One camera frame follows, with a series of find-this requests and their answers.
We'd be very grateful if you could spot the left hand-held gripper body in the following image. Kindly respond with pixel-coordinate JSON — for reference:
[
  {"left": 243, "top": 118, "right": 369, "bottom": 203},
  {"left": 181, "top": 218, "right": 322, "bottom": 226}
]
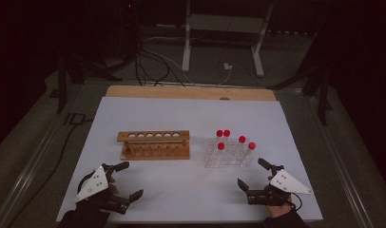
[{"left": 74, "top": 163, "right": 131, "bottom": 216}]

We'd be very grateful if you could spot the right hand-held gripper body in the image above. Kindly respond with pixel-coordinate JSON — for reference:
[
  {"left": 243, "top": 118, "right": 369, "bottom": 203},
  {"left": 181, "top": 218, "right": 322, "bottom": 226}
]
[{"left": 245, "top": 164, "right": 314, "bottom": 207}]

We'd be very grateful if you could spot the red-capped test tube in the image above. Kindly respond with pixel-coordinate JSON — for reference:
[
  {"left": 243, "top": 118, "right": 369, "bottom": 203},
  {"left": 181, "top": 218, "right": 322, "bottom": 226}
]
[
  {"left": 244, "top": 142, "right": 257, "bottom": 162},
  {"left": 217, "top": 142, "right": 226, "bottom": 162},
  {"left": 238, "top": 135, "right": 247, "bottom": 158},
  {"left": 222, "top": 129, "right": 231, "bottom": 150},
  {"left": 215, "top": 129, "right": 224, "bottom": 151}
]

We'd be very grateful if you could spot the clear acrylic test tube rack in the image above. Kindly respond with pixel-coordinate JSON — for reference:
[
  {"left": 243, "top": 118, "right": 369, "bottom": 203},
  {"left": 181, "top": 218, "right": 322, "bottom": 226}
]
[{"left": 203, "top": 136, "right": 256, "bottom": 169}]

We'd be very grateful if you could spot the wooden test tube rack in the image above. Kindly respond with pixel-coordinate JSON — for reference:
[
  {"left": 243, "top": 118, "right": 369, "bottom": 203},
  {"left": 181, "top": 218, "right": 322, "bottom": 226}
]
[{"left": 116, "top": 129, "right": 191, "bottom": 162}]

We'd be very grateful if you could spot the person's left hand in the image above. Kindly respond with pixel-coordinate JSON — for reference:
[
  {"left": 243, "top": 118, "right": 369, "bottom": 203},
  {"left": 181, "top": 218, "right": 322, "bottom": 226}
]
[{"left": 107, "top": 176, "right": 121, "bottom": 197}]

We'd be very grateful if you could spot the person's right hand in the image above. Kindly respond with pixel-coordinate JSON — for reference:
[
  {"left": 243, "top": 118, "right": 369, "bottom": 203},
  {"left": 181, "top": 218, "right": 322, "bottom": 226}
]
[{"left": 265, "top": 202, "right": 296, "bottom": 219}]

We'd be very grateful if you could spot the black stand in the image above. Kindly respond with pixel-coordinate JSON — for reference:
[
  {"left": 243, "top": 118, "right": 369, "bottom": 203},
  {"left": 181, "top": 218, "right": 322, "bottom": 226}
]
[
  {"left": 56, "top": 55, "right": 123, "bottom": 114},
  {"left": 266, "top": 29, "right": 334, "bottom": 126}
]

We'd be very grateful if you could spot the white metal stand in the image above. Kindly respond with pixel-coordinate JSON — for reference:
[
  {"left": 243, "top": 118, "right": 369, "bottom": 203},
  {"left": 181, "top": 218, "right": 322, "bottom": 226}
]
[{"left": 181, "top": 0, "right": 275, "bottom": 78}]

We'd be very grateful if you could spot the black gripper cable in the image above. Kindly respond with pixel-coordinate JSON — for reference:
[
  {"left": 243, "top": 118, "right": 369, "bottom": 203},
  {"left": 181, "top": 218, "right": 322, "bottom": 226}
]
[
  {"left": 289, "top": 191, "right": 304, "bottom": 213},
  {"left": 76, "top": 170, "right": 97, "bottom": 195}
]

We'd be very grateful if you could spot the black floor cable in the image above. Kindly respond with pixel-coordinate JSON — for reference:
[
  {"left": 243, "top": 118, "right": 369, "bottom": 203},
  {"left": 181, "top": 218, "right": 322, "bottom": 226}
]
[{"left": 5, "top": 118, "right": 94, "bottom": 228}]

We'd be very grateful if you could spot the black floor bracket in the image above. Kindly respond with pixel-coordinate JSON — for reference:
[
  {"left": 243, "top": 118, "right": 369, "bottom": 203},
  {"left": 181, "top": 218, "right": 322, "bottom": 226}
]
[{"left": 65, "top": 112, "right": 87, "bottom": 126}]

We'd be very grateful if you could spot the white cable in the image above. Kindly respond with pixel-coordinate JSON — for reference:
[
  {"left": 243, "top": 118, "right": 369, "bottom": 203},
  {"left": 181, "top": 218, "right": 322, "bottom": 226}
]
[{"left": 214, "top": 67, "right": 232, "bottom": 86}]

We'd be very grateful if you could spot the bundle of black cables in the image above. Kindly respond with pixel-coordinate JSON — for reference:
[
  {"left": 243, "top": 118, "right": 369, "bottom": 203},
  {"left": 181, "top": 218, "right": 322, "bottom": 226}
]
[{"left": 132, "top": 44, "right": 186, "bottom": 88}]

